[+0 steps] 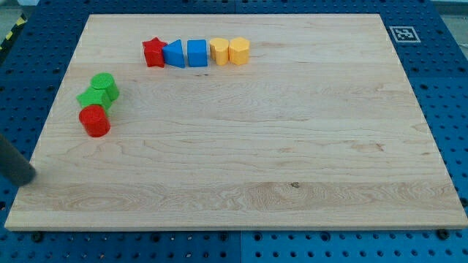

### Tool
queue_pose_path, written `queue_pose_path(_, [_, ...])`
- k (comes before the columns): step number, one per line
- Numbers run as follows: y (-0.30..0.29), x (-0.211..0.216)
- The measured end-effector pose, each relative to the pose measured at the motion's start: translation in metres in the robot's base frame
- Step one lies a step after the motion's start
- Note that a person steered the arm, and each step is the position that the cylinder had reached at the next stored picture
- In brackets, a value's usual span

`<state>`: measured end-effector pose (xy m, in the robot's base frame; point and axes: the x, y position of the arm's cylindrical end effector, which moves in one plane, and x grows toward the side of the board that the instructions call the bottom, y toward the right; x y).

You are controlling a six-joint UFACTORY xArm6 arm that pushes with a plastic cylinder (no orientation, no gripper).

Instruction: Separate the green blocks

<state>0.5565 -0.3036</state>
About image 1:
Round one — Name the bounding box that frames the yellow black hazard tape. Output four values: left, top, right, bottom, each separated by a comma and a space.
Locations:
1, 13, 28, 52

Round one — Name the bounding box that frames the green cylinder block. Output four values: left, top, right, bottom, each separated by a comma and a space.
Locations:
90, 72, 120, 102

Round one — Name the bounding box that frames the blue triangle block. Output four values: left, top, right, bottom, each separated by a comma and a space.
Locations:
162, 39, 185, 68

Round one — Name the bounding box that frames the light wooden board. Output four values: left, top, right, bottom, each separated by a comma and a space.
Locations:
5, 14, 467, 232

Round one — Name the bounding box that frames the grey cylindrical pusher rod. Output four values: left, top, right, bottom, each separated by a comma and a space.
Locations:
1, 135, 36, 186

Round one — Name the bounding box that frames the yellow heart block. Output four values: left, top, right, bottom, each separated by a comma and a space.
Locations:
209, 38, 230, 66

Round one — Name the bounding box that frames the white fiducial marker tag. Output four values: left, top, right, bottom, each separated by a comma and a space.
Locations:
389, 26, 420, 43

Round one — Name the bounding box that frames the green star block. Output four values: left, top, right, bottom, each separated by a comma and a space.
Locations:
76, 87, 112, 111

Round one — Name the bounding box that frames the blue cube block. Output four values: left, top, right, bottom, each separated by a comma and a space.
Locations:
187, 39, 208, 67

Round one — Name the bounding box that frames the yellow hexagon block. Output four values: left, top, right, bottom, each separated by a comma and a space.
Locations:
228, 37, 250, 65

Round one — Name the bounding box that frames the red star block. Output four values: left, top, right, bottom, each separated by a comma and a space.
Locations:
142, 37, 167, 68

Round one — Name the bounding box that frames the red cylinder block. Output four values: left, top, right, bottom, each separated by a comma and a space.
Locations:
78, 104, 110, 137

